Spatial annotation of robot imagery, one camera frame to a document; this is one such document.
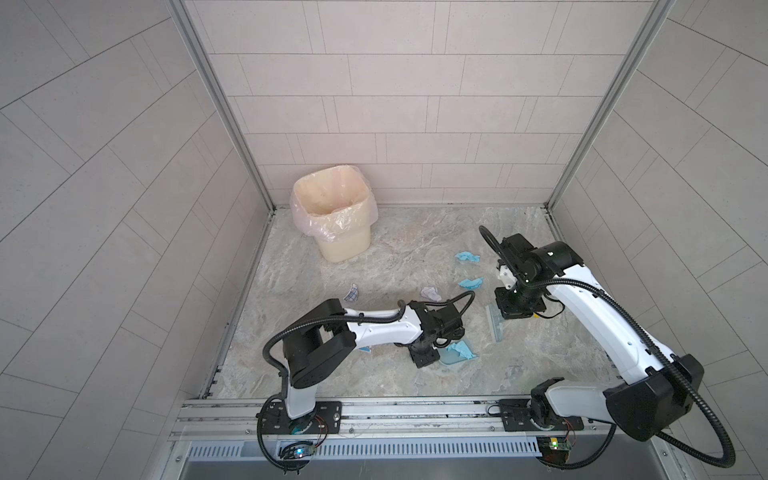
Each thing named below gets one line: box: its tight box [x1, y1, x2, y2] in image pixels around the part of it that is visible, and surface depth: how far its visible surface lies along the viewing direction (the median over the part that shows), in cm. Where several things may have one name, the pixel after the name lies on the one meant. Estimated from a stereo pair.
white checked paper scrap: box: [343, 283, 359, 302], surface depth 93 cm
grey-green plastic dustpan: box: [437, 340, 478, 365], surface depth 81 cm
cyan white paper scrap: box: [446, 340, 476, 360], surface depth 81 cm
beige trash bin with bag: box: [290, 164, 379, 263], surface depth 93 cm
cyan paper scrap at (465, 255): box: [455, 251, 481, 262], surface depth 103 cm
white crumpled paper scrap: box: [420, 287, 442, 302], surface depth 93 cm
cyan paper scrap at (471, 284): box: [458, 277, 484, 290], surface depth 96 cm
